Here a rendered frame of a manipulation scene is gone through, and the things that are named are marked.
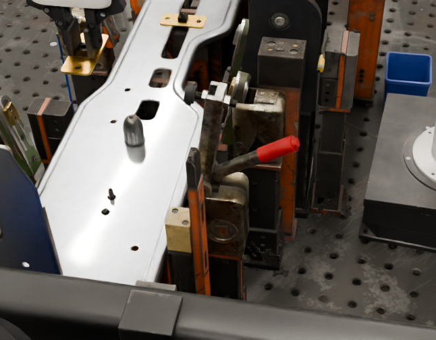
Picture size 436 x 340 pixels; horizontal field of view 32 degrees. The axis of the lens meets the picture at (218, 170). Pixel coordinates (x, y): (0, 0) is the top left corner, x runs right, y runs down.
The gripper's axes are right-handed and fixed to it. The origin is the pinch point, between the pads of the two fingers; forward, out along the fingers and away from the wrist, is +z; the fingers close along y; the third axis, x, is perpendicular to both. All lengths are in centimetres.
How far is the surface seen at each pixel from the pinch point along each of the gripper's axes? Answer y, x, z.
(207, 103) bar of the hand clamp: -15.7, 2.3, 6.7
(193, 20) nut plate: -2, -46, 27
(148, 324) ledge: -26, 58, -28
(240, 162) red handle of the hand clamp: -19.4, 1.2, 17.1
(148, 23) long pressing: 6, -45, 27
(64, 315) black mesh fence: -22, 57, -27
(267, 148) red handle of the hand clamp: -22.9, 0.9, 14.3
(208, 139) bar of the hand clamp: -15.6, 2.3, 12.5
